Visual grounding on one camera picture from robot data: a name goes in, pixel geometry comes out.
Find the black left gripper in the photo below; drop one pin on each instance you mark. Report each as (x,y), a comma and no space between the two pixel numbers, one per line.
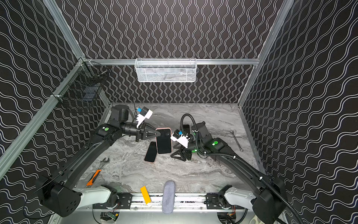
(141,132)

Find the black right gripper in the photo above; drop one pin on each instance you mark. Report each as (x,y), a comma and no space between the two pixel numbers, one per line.
(187,152)

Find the black phone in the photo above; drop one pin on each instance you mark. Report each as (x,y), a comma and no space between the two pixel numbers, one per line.
(151,153)
(163,141)

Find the black phone taken from case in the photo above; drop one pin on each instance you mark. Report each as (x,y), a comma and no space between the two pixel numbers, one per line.
(186,129)

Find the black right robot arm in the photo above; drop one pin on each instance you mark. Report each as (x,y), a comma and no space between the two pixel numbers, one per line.
(270,197)

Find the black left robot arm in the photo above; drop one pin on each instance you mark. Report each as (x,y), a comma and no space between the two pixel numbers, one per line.
(57,192)

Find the grey fabric pouch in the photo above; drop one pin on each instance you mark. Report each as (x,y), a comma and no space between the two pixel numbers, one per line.
(168,197)

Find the yellow flat block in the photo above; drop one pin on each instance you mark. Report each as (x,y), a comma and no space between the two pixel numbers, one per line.
(145,195)

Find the silver combination wrench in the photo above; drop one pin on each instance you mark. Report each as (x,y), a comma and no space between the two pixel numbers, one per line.
(237,142)

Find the aluminium back horizontal bar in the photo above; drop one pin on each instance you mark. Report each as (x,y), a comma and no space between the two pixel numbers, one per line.
(148,61)

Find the aluminium horizontal bar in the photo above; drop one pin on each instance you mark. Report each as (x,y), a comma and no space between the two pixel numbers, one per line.
(148,61)
(15,149)

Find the aluminium left horizontal bar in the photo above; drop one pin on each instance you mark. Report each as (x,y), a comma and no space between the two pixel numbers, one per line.
(15,149)

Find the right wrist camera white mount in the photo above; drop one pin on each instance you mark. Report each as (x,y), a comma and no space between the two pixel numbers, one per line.
(182,139)

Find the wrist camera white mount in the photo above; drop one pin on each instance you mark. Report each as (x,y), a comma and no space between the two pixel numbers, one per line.
(143,113)
(182,139)

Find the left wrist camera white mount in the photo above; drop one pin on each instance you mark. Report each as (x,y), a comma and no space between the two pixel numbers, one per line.
(143,113)

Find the white wire mesh basket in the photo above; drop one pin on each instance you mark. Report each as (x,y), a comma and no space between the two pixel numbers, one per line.
(166,72)

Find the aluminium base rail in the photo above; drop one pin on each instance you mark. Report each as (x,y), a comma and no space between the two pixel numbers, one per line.
(183,202)

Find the adjustable wrench orange handle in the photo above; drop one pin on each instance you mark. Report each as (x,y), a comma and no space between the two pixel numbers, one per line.
(99,169)

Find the black wire basket left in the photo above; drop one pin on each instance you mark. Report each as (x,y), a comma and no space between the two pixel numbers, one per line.
(83,92)

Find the aluminium corner frame post left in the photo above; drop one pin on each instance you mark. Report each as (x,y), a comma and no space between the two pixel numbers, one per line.
(60,21)

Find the aluminium corner frame post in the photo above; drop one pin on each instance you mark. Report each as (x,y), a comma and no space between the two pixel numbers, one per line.
(60,21)
(276,27)

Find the aluminium corner frame post right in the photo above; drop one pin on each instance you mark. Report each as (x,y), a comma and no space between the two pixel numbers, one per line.
(276,27)

